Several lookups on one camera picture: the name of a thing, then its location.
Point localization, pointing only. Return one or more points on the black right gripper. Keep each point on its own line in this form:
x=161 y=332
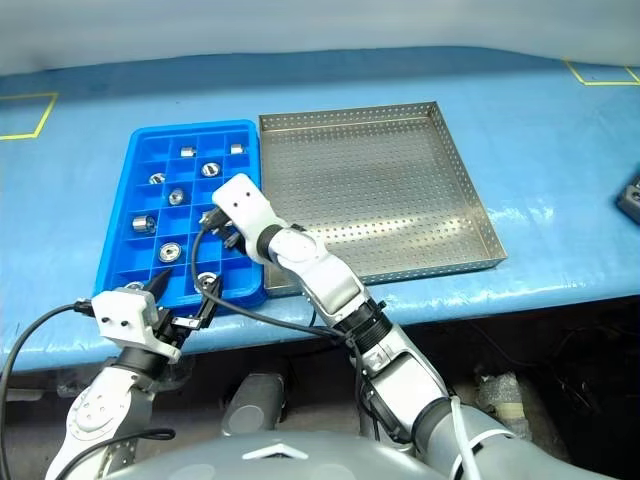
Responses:
x=236 y=244

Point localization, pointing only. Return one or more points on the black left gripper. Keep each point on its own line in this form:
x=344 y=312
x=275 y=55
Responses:
x=170 y=327

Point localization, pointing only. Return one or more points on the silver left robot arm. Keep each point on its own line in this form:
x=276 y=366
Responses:
x=95 y=410

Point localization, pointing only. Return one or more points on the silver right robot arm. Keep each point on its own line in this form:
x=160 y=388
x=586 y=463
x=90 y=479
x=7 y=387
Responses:
x=330 y=285

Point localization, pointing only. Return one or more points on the blue plastic compartment tray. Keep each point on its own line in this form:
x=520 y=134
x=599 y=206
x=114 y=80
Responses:
x=125 y=260

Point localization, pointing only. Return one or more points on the perforated steel tray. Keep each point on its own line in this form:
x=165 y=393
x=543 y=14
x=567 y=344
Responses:
x=375 y=190

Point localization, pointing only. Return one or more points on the small metal roller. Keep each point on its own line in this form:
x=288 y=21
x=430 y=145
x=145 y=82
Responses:
x=187 y=151
x=236 y=148

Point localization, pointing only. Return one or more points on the grey rounded robot leg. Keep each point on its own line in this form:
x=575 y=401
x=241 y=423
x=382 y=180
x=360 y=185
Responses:
x=255 y=405

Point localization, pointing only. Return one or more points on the grey robot torso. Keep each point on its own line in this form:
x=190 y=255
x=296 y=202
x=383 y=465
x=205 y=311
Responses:
x=275 y=457

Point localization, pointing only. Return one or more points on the white tube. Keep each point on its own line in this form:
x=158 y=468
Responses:
x=462 y=435

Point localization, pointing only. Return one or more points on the bubble wrap bundle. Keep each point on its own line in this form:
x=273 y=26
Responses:
x=500 y=395

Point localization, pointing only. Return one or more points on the dark handheld device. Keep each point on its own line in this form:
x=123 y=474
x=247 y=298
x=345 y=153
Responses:
x=629 y=198

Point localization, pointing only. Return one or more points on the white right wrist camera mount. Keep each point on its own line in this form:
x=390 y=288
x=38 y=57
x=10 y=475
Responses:
x=245 y=210

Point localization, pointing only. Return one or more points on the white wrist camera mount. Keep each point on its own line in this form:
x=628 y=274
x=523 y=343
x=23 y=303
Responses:
x=122 y=310
x=245 y=210

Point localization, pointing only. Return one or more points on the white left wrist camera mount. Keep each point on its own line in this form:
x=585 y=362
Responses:
x=122 y=310

